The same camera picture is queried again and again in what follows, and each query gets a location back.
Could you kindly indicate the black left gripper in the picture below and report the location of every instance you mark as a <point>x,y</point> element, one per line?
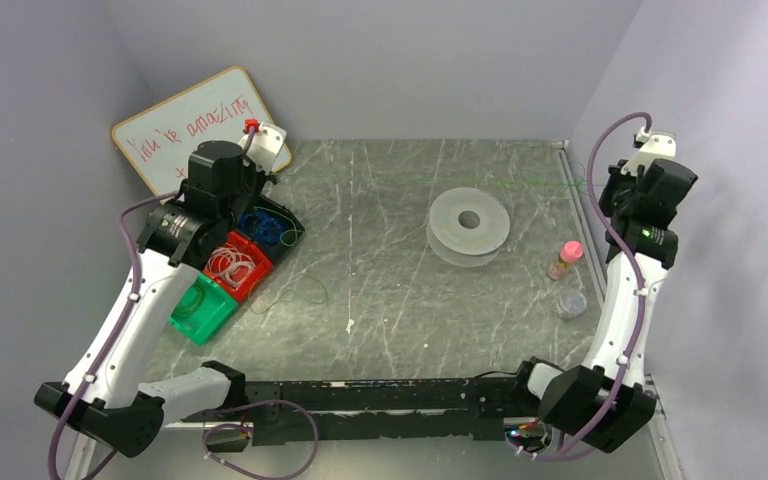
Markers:
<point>268,208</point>

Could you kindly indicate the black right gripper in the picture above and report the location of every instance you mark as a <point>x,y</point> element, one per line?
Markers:
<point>620,183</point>

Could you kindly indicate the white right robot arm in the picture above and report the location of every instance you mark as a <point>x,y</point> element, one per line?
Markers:
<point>602,401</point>

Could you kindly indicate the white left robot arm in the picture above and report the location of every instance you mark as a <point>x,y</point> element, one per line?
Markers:
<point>104,397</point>

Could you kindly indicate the black storage bin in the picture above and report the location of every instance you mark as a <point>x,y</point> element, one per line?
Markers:
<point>272,228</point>

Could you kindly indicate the pink capped small bottle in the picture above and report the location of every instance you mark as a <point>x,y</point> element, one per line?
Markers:
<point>569,254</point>

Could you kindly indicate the whiteboard with red writing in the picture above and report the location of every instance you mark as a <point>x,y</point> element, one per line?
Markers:
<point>158,141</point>

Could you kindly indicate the clear small jar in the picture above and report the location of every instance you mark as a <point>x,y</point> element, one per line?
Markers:
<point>570,303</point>

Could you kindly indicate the green storage bin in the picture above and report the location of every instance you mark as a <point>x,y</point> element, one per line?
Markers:
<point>203,309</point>

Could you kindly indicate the white perforated filament spool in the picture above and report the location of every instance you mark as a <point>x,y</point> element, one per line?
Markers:
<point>466,227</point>

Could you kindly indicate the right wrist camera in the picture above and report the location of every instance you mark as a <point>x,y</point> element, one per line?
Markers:
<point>649,146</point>

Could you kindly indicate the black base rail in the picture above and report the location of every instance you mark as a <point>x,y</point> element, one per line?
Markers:
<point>482,407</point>

